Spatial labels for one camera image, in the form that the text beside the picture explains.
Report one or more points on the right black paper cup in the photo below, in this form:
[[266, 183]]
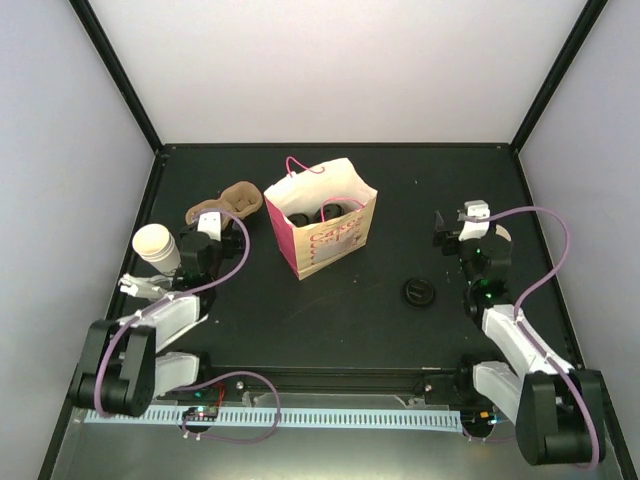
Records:
[[501, 235]]

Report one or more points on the brown cardboard cup carrier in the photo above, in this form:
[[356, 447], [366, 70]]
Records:
[[242, 199]]

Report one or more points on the white stacked paper cups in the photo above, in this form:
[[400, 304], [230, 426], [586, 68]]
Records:
[[155, 244]]

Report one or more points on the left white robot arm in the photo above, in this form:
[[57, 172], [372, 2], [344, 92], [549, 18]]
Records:
[[126, 363]]

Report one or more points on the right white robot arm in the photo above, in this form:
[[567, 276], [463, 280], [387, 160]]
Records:
[[556, 408]]

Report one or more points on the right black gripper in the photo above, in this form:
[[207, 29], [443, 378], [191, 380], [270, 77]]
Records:
[[439, 235]]

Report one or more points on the black cup sideways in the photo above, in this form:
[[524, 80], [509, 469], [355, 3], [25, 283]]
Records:
[[328, 212]]

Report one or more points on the small circuit board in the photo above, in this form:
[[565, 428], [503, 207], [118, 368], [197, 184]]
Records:
[[200, 413]]

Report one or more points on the black paper coffee cup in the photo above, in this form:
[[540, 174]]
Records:
[[299, 220]]

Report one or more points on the light blue cable duct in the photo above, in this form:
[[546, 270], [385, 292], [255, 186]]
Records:
[[379, 419]]

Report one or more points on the cake print paper bag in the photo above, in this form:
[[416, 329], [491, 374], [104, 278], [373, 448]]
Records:
[[304, 190]]

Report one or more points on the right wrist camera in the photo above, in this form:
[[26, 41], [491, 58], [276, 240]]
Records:
[[475, 216]]

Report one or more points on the stack of black lids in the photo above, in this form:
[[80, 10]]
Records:
[[418, 292]]

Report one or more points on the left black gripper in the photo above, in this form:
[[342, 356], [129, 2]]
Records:
[[233, 244]]

